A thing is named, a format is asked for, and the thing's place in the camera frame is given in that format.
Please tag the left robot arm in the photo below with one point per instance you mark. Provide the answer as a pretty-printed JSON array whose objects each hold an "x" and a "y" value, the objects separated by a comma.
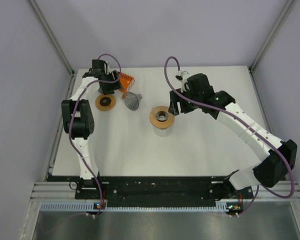
[{"x": 77, "y": 115}]

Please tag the grey slotted cable duct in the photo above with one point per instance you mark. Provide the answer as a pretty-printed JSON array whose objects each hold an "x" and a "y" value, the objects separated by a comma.
[{"x": 67, "y": 207}]

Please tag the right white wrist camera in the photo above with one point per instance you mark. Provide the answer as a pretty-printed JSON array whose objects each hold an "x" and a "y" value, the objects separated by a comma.
[{"x": 182, "y": 76}]

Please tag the orange coffee filter pack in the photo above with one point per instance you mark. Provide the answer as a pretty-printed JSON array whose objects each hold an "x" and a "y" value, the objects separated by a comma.
[{"x": 125, "y": 82}]

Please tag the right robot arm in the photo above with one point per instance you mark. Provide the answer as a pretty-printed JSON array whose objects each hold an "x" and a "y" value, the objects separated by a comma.
[{"x": 276, "y": 157}]

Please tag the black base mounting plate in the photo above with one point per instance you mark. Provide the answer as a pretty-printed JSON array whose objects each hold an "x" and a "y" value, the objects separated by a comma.
[{"x": 160, "y": 191}]

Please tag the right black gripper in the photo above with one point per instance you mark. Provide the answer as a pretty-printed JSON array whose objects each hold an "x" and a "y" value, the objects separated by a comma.
[{"x": 173, "y": 108}]

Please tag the wooden dripper ring holder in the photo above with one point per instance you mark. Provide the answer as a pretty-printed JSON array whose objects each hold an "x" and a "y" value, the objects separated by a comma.
[{"x": 161, "y": 125}]

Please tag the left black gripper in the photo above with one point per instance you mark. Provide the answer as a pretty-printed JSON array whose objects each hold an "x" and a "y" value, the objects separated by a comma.
[{"x": 114, "y": 85}]

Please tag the clear glass carafe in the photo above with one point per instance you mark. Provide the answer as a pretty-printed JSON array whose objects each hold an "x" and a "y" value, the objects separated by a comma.
[{"x": 159, "y": 132}]

